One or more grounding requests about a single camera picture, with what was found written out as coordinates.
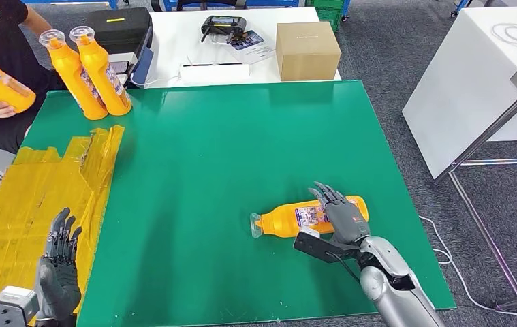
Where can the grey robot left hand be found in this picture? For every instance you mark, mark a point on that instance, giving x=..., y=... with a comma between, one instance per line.
x=59, y=284

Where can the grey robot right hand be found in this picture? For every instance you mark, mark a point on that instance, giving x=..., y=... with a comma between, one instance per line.
x=346, y=221

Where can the orange detergent bottle clear cap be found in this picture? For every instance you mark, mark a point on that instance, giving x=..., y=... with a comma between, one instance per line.
x=280, y=223
x=98, y=63
x=71, y=72
x=1, y=88

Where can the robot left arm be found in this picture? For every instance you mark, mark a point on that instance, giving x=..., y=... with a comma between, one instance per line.
x=57, y=322

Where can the person's left forearm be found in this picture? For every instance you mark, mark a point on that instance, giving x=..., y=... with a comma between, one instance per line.
x=37, y=20

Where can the yellow taped cardboard sheet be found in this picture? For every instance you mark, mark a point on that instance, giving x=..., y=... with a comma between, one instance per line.
x=37, y=203

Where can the black smartphone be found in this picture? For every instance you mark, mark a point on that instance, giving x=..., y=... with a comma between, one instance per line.
x=125, y=67

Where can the white box under phone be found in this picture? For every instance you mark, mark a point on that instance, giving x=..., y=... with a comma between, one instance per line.
x=128, y=56

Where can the black carrying case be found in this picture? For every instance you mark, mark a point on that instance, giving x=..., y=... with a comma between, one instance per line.
x=123, y=27

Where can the blue and white device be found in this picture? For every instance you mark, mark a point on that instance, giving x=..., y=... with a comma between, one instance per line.
x=143, y=63

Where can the brown cardboard box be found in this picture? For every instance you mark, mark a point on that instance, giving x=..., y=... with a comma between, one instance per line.
x=308, y=54

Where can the white side table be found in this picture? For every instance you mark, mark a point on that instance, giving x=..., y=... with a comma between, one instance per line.
x=465, y=90

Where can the printed booklet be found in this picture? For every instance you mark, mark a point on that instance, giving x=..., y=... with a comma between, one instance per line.
x=251, y=49

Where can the white desk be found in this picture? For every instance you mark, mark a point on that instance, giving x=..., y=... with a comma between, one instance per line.
x=172, y=45

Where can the flat white box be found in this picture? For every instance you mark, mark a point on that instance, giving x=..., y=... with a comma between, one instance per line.
x=213, y=73

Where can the green plastic crate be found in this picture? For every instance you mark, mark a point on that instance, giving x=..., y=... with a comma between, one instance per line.
x=330, y=13

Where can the black handheld controller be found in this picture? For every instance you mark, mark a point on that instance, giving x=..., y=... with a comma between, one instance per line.
x=223, y=25

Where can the black chair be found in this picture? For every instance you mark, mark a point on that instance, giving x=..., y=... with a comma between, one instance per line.
x=195, y=3

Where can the blue cart leg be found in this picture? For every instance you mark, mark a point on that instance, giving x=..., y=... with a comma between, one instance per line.
x=459, y=7

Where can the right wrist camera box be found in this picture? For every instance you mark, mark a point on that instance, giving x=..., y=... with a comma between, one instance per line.
x=321, y=250

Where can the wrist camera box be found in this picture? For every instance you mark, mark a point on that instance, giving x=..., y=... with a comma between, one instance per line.
x=321, y=250
x=12, y=307

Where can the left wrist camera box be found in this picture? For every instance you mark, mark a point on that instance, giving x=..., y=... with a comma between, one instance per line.
x=12, y=307

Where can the blue metal frame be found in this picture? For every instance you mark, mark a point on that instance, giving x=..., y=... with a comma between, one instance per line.
x=276, y=2
x=82, y=2

